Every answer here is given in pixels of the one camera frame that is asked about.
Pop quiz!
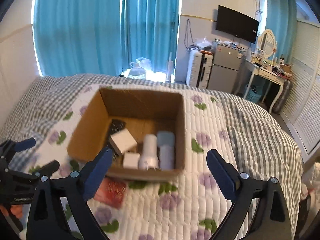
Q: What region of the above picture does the red patterned card box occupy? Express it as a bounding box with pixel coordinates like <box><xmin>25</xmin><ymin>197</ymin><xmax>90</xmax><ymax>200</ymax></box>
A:
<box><xmin>94</xmin><ymin>177</ymin><xmax>127</xmax><ymax>209</ymax></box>

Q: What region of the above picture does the white charger adapter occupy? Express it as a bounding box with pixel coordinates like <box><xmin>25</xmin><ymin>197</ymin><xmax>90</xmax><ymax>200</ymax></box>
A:
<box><xmin>123</xmin><ymin>152</ymin><xmax>140</xmax><ymax>170</ymax></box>

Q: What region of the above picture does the white rectangular box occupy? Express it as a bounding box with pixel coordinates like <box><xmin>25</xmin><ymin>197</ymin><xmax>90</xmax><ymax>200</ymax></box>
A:
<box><xmin>110</xmin><ymin>128</ymin><xmax>137</xmax><ymax>156</ymax></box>

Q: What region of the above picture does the black remote control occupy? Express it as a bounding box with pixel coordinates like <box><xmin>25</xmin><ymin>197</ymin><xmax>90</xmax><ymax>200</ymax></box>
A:
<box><xmin>107</xmin><ymin>119</ymin><xmax>126</xmax><ymax>160</ymax></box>

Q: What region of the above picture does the white cylindrical plug device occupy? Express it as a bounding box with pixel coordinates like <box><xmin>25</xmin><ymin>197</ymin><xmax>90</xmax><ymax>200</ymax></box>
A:
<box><xmin>139</xmin><ymin>134</ymin><xmax>159</xmax><ymax>170</ymax></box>

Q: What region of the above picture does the light blue earbuds case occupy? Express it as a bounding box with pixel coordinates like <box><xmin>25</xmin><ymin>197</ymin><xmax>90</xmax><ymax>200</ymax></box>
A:
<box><xmin>157</xmin><ymin>131</ymin><xmax>175</xmax><ymax>171</ymax></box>

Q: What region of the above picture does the person's left hand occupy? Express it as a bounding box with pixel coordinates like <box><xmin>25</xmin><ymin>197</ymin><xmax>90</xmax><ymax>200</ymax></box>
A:
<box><xmin>0</xmin><ymin>204</ymin><xmax>23</xmax><ymax>219</ymax></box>

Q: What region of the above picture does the grey checkered bedsheet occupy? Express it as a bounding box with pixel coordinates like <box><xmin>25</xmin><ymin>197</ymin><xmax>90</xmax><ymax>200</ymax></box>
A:
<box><xmin>1</xmin><ymin>74</ymin><xmax>302</xmax><ymax>230</ymax></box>

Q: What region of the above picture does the white floral quilt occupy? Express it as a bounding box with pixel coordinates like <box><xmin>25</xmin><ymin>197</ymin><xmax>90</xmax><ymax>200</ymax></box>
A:
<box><xmin>27</xmin><ymin>84</ymin><xmax>239</xmax><ymax>239</ymax></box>

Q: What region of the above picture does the white louvered wardrobe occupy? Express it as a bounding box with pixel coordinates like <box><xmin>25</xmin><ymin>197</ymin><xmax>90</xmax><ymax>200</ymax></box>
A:
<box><xmin>280</xmin><ymin>20</ymin><xmax>319</xmax><ymax>163</ymax></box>

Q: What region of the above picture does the brown cardboard box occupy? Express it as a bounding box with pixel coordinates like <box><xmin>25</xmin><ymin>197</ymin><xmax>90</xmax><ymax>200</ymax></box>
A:
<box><xmin>67</xmin><ymin>88</ymin><xmax>186</xmax><ymax>181</ymax></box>

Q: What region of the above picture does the white dressing table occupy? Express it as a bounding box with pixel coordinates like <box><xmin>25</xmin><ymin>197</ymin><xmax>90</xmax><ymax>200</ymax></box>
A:
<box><xmin>242</xmin><ymin>59</ymin><xmax>293</xmax><ymax>114</ymax></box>

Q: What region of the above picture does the clear water jug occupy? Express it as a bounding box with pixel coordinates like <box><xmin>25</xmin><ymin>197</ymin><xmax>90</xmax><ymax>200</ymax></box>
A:
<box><xmin>128</xmin><ymin>57</ymin><xmax>152</xmax><ymax>79</ymax></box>

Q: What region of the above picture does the silver mini fridge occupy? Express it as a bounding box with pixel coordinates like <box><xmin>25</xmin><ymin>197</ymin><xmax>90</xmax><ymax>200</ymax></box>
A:
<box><xmin>207</xmin><ymin>43</ymin><xmax>242</xmax><ymax>93</ymax></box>

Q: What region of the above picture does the white suitcase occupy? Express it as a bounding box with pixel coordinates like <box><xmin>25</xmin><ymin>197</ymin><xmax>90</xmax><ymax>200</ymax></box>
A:
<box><xmin>186</xmin><ymin>50</ymin><xmax>213</xmax><ymax>89</ymax></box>

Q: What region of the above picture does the blue window curtain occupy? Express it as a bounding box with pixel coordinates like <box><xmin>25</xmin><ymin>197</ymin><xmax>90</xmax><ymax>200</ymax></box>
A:
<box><xmin>33</xmin><ymin>0</ymin><xmax>179</xmax><ymax>77</ymax></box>

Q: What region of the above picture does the oval vanity mirror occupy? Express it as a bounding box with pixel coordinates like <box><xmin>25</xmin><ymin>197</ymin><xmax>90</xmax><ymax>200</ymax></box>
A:
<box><xmin>258</xmin><ymin>29</ymin><xmax>277</xmax><ymax>59</ymax></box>

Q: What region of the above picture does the blue corner curtain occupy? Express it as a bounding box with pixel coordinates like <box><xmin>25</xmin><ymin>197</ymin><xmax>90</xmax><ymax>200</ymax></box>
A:
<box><xmin>266</xmin><ymin>0</ymin><xmax>297</xmax><ymax>63</ymax></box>

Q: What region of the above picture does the black wall television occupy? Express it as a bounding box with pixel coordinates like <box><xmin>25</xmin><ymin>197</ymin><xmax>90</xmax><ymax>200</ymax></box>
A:
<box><xmin>216</xmin><ymin>5</ymin><xmax>259</xmax><ymax>44</ymax></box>

